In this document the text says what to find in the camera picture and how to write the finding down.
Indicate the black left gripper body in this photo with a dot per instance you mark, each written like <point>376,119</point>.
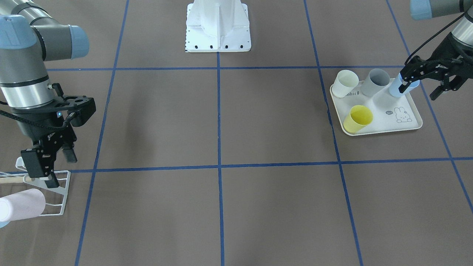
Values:
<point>448,50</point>

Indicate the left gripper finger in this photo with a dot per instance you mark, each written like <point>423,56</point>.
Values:
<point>449,81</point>
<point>406,86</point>

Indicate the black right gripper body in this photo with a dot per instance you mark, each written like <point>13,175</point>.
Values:
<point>32,127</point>

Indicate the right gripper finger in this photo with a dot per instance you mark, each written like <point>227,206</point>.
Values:
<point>39,162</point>
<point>69,153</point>

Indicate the pink plastic cup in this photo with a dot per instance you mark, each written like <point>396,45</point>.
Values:
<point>25,204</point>

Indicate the light blue plastic cup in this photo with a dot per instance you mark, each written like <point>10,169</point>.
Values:
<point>3,224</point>

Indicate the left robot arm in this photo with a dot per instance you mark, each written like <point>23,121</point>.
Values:
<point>463,24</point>

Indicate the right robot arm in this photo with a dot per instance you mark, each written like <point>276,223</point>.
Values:
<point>29,38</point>

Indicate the grey plastic cup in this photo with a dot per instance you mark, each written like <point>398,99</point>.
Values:
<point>376,80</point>

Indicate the yellow plastic cup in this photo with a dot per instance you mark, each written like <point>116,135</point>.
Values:
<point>357,118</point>

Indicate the cream white plastic cup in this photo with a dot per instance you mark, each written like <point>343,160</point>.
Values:
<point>344,83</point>

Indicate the cream rabbit print tray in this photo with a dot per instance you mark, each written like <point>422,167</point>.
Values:
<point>390,114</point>

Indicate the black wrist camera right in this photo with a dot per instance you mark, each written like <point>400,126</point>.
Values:
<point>81,107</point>

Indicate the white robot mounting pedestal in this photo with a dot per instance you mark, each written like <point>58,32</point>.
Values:
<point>217,26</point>

